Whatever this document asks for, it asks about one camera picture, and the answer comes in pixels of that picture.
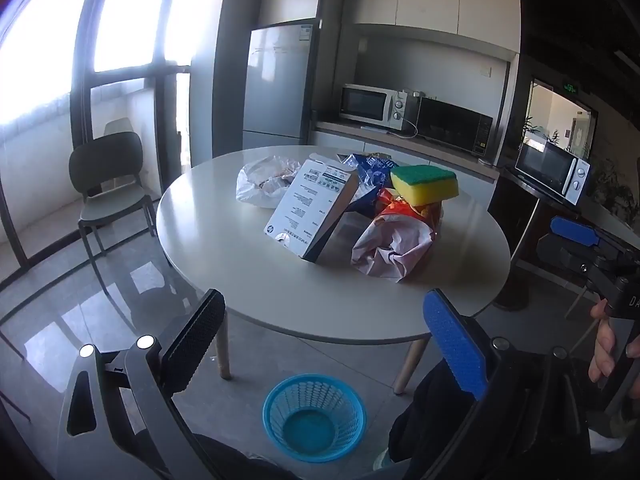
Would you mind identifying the orange red snack bag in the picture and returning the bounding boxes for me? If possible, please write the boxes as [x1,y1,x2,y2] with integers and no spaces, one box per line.
[375,188,442,231]

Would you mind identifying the black oven on counter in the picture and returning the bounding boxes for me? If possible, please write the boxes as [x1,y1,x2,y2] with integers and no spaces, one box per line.
[418,98,492,157]

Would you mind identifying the dark green chair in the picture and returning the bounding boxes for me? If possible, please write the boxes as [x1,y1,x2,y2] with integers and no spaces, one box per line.
[68,131,156,278]

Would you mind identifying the white red-print plastic bag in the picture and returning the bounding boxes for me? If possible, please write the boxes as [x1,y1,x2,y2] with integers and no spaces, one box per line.
[235,155,300,209]

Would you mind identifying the blue snack wrapper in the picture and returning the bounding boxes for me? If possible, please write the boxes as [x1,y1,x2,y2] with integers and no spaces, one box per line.
[338,153,398,219]

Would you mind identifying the white upper cabinets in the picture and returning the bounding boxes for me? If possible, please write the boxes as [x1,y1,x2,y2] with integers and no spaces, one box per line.
[258,0,522,62]

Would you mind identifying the white microwave on counter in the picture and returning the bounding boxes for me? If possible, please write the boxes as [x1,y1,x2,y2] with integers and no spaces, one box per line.
[340,84,409,131]

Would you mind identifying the silver refrigerator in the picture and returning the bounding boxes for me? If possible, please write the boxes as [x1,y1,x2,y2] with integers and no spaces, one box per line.
[243,22,316,150]

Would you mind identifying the pink white bag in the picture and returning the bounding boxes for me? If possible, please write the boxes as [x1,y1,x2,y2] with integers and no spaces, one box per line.
[350,214,435,283]

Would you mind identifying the person right hand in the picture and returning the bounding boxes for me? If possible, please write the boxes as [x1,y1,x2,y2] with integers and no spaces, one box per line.
[588,298,640,399]

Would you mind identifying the blue plastic waste basket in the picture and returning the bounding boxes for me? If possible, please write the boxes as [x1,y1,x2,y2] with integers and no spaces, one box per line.
[262,374,367,464]

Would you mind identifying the white microwave on sideboard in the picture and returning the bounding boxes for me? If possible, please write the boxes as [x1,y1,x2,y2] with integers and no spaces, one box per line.
[514,136,590,206]

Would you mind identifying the round white table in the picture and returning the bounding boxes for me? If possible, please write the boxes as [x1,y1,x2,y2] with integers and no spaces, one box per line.
[156,145,511,394]

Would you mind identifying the yellow green sponge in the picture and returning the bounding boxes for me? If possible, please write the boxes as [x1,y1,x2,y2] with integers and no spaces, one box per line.
[390,165,459,208]

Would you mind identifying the white printed cardboard box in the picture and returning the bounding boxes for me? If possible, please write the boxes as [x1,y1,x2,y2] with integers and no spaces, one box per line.
[264,153,359,262]

